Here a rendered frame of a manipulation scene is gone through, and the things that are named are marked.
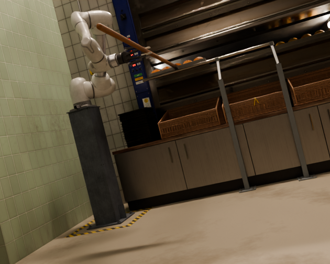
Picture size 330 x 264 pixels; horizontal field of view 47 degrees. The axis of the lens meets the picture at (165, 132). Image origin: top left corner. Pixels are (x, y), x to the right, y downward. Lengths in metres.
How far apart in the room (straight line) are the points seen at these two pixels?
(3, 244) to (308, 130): 2.45
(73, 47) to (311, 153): 2.66
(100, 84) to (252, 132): 1.35
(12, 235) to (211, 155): 1.68
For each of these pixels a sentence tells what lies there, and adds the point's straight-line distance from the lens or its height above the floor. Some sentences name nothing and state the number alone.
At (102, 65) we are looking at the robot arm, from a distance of 2.64.
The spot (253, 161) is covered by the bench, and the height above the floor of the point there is 0.22.
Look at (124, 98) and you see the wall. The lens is 4.07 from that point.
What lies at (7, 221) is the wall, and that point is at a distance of 2.98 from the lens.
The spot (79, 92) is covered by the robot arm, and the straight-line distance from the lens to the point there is 3.32.
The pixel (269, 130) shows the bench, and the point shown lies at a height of 0.44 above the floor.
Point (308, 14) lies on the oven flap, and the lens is 3.91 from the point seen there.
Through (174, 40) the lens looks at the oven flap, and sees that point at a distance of 3.97.
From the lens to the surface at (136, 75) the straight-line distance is 4.00.
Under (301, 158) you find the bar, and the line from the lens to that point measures 3.26.
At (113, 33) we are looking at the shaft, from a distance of 2.01.
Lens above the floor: 0.63
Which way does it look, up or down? level
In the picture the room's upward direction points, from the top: 14 degrees counter-clockwise
